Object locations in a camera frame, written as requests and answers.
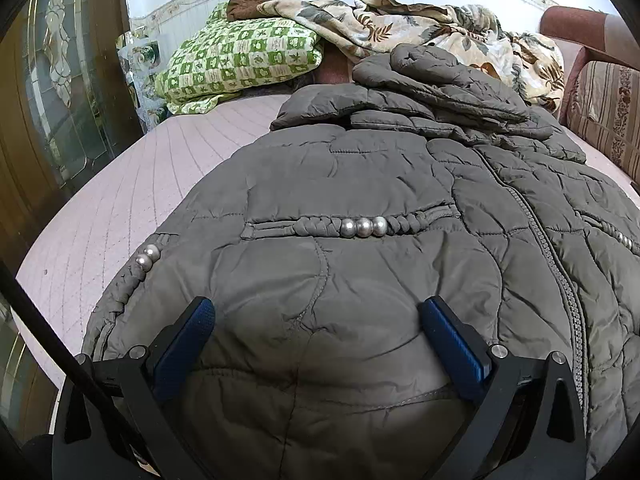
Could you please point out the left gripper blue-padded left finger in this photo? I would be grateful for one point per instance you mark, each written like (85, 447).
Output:
(160, 369)

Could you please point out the wooden stained-glass door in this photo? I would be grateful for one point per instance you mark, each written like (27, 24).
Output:
(66, 112)

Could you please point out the green checkered pillow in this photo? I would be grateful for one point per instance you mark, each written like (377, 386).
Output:
(225, 58)

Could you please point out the grey-brown quilted hooded jacket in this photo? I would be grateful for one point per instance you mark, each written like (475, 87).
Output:
(252, 435)

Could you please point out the floral fabric by door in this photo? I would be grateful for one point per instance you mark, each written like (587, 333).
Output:
(138, 52)

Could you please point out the beige leaf-print blanket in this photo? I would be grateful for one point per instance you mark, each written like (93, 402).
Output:
(529, 63)

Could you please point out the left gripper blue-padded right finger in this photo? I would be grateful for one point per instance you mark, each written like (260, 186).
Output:
(463, 353)

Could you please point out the dark red bolster pillow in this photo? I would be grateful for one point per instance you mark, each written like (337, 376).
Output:
(335, 67)

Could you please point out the striped floral sofa cushion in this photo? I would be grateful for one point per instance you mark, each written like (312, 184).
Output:
(604, 112)

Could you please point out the pink quilted mattress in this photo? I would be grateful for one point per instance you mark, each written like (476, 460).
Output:
(125, 194)

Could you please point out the dark red headboard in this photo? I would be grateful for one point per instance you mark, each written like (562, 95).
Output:
(584, 36)

